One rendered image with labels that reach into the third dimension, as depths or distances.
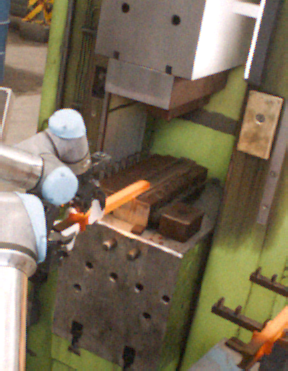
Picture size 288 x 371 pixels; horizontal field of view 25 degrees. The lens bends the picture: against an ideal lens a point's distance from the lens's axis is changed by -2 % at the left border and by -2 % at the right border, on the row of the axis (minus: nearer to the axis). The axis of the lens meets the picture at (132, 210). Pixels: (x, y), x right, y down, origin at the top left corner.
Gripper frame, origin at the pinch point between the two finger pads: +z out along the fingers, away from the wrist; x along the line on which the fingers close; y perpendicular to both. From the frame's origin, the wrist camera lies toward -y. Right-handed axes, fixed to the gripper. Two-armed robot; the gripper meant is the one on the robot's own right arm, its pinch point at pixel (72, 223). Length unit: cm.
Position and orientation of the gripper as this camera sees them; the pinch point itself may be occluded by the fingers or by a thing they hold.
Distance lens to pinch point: 164.4
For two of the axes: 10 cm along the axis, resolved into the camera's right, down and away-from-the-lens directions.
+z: 4.8, -2.9, 8.3
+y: -1.6, 9.0, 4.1
